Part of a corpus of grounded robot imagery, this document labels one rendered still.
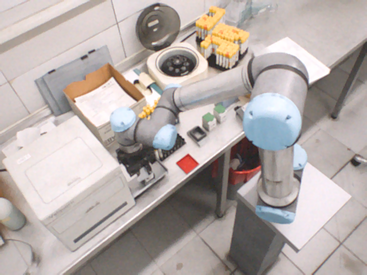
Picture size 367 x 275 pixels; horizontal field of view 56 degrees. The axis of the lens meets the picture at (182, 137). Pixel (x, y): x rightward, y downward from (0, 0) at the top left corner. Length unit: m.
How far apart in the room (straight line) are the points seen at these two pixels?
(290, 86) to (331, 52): 1.18
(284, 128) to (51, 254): 0.96
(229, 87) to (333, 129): 1.89
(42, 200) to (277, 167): 0.68
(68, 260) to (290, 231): 0.77
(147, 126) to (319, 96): 2.09
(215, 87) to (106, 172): 0.42
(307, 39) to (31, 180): 1.47
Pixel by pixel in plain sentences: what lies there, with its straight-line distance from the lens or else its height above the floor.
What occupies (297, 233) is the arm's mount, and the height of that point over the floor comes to 0.92.
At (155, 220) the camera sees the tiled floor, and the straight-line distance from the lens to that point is 2.26.
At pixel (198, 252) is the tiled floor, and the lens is 2.18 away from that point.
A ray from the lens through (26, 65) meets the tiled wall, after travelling 1.54.
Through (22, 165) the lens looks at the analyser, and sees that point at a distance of 1.21.
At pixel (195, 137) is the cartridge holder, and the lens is 1.44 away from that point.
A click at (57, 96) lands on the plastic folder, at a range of 1.64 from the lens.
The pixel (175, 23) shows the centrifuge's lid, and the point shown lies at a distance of 1.73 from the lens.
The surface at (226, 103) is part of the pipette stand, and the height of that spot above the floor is 0.91.
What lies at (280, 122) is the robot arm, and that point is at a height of 1.53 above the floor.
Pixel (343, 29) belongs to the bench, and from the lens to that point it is 2.08.
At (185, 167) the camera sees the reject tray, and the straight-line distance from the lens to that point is 1.40.
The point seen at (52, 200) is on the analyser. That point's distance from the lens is 1.10.
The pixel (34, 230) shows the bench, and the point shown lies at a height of 0.87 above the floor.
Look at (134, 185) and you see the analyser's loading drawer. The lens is 1.34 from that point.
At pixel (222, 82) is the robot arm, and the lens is 0.92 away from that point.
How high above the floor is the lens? 2.09
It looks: 55 degrees down
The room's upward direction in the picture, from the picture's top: 6 degrees counter-clockwise
